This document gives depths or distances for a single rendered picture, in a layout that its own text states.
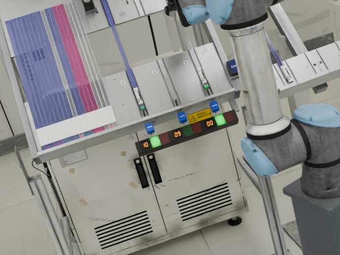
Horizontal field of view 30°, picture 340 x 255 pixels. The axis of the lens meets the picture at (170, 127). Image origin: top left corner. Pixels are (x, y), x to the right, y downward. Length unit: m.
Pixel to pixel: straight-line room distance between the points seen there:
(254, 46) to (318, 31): 2.84
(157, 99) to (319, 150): 0.63
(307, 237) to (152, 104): 0.65
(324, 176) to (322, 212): 0.10
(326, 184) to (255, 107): 0.31
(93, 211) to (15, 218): 0.91
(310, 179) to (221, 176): 0.85
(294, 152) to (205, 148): 0.88
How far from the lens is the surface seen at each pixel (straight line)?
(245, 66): 1.54
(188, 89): 2.08
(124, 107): 2.06
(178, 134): 2.03
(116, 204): 2.49
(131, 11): 2.23
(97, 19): 2.23
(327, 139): 1.67
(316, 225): 1.79
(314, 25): 4.33
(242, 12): 1.48
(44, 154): 2.02
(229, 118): 2.05
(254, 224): 2.68
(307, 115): 1.66
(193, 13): 1.86
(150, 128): 2.01
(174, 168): 2.47
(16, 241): 3.14
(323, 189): 1.73
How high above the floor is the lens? 1.49
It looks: 23 degrees down
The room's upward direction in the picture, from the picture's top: 16 degrees counter-clockwise
